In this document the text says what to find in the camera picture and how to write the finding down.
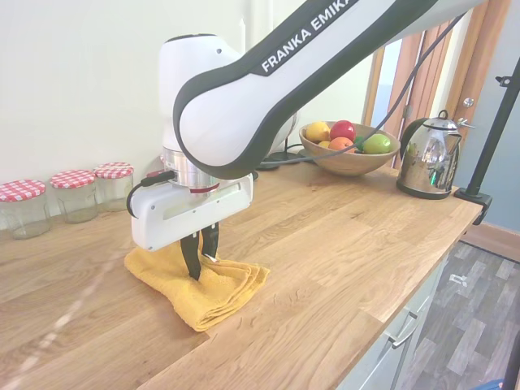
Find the green apple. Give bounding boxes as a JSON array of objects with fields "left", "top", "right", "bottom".
[{"left": 362, "top": 133, "right": 392, "bottom": 154}]

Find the red apple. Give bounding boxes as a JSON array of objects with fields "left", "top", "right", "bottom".
[{"left": 329, "top": 119, "right": 358, "bottom": 141}]

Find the grey-green drawer cabinet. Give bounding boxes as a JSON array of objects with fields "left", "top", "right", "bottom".
[{"left": 336, "top": 251, "right": 452, "bottom": 390}]

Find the glass jar red checked lid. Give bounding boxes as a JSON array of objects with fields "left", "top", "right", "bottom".
[
  {"left": 50, "top": 169, "right": 98, "bottom": 224},
  {"left": 93, "top": 162, "right": 136, "bottom": 213},
  {"left": 0, "top": 179, "right": 52, "bottom": 240}
]

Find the black gripper cable with plug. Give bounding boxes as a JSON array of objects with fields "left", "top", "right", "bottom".
[{"left": 126, "top": 170, "right": 176, "bottom": 217}]

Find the orange peach fruit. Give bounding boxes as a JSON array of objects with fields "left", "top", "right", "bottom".
[{"left": 327, "top": 136, "right": 354, "bottom": 153}]

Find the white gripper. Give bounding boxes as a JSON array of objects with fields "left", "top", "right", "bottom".
[{"left": 129, "top": 175, "right": 255, "bottom": 281}]

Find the yellow lemon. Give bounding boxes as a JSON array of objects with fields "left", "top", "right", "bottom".
[{"left": 305, "top": 121, "right": 331, "bottom": 142}]

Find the stainless steel kettle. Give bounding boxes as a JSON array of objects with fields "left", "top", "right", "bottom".
[{"left": 396, "top": 109, "right": 476, "bottom": 201}]

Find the dark grey hanging cable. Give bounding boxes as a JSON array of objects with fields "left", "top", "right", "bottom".
[{"left": 258, "top": 11, "right": 468, "bottom": 167}]

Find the yellow terry towel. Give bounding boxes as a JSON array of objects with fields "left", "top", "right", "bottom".
[{"left": 123, "top": 239, "right": 271, "bottom": 333}]

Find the wooden door frame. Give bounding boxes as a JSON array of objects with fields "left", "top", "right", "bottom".
[{"left": 361, "top": 3, "right": 496, "bottom": 190}]

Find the wooden fruit bowl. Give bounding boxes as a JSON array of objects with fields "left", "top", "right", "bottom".
[{"left": 299, "top": 120, "right": 402, "bottom": 177}]

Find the silver drawer handle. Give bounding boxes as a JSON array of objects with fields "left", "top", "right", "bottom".
[{"left": 388, "top": 310, "right": 418, "bottom": 349}]

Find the tall white candle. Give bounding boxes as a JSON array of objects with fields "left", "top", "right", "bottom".
[{"left": 237, "top": 17, "right": 248, "bottom": 58}]

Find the black clamp-mounted camera stand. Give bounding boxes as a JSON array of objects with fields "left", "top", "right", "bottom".
[{"left": 453, "top": 60, "right": 520, "bottom": 226}]

